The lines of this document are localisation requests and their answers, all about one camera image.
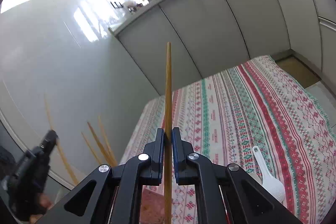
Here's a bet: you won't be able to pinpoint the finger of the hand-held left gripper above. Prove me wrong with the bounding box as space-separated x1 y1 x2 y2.
38 130 59 155

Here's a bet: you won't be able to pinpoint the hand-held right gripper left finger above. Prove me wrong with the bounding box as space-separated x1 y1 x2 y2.
34 128 166 224

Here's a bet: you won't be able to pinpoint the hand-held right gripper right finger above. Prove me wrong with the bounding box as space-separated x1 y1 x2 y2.
172 127 302 224

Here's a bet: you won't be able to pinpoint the long tan chopstick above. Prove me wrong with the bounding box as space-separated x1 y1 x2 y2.
164 42 174 224
43 94 79 185

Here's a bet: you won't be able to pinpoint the bundle of wooden chopsticks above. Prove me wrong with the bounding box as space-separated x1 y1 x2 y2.
81 116 118 167

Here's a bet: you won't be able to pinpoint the pink perforated utensil holder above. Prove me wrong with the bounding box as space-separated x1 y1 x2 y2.
110 182 168 224

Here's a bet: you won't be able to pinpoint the white rice paddle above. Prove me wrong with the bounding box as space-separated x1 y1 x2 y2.
251 146 286 204

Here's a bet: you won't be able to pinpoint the person's left hand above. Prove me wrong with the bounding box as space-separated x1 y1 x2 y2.
29 193 54 224

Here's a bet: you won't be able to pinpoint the frosted glass sliding door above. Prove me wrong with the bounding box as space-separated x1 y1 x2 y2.
0 109 76 224

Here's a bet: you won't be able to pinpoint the striped patterned tablecloth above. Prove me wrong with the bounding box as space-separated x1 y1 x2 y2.
118 55 336 224

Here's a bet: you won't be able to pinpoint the white kitchen cabinets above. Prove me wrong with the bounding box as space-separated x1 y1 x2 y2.
108 0 336 96

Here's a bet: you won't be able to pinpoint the brown floor mat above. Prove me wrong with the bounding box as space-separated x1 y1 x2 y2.
272 55 321 88

